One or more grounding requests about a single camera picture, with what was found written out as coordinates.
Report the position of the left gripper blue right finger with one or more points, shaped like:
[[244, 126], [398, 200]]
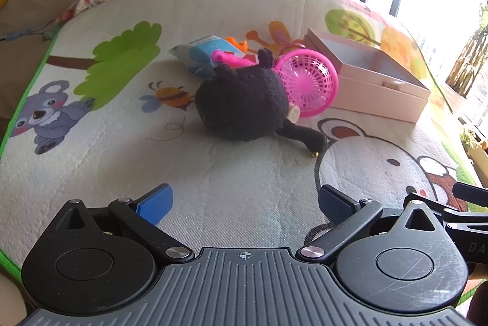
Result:
[[335, 205]]

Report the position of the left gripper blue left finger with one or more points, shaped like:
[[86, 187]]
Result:
[[154, 205]]

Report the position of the pink plastic basket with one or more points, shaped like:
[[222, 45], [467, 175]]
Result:
[[310, 80]]

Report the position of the black plush toy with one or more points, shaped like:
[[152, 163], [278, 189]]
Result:
[[249, 103]]

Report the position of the blue tissue pack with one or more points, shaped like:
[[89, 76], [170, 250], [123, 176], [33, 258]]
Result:
[[197, 55]]

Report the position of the pink fuzzy stick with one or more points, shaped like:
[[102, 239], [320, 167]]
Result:
[[231, 60]]

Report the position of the orange plastic shell toy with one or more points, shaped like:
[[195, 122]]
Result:
[[241, 46]]

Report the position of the pink cardboard box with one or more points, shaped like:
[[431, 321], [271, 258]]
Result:
[[370, 81]]

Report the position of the colourful cartoon play mat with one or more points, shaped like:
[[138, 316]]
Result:
[[110, 113]]

